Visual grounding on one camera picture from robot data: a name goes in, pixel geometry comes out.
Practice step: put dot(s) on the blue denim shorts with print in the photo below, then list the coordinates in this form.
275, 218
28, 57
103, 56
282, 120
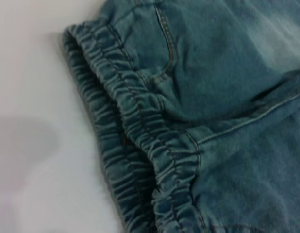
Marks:
213, 109

